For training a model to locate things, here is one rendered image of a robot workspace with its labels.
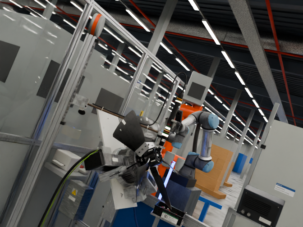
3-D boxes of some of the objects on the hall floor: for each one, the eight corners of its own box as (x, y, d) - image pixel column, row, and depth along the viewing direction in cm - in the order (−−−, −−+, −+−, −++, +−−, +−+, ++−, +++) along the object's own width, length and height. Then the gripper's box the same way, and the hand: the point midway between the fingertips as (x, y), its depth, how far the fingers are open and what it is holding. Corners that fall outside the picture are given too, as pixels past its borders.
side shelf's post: (24, 277, 210) (67, 171, 213) (28, 275, 214) (71, 172, 217) (27, 280, 208) (71, 174, 211) (31, 279, 212) (75, 174, 215)
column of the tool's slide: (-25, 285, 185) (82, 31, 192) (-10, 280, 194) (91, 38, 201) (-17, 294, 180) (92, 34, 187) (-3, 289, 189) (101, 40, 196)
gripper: (182, 135, 212) (172, 130, 193) (169, 130, 217) (158, 125, 199) (186, 124, 212) (176, 119, 193) (173, 120, 218) (162, 113, 199)
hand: (169, 118), depth 197 cm, fingers closed on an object, 4 cm apart
